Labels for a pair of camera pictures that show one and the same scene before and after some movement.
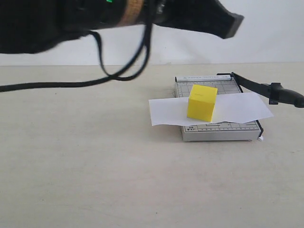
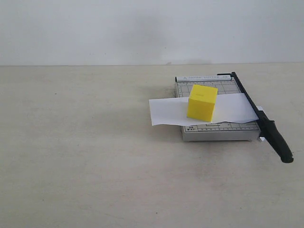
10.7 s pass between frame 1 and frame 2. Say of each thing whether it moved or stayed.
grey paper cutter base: stayed
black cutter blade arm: moved
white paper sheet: stayed
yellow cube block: stayed
